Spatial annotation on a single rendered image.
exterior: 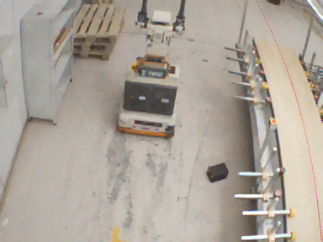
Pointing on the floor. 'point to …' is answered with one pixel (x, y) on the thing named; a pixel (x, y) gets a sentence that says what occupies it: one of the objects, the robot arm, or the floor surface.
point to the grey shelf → (40, 34)
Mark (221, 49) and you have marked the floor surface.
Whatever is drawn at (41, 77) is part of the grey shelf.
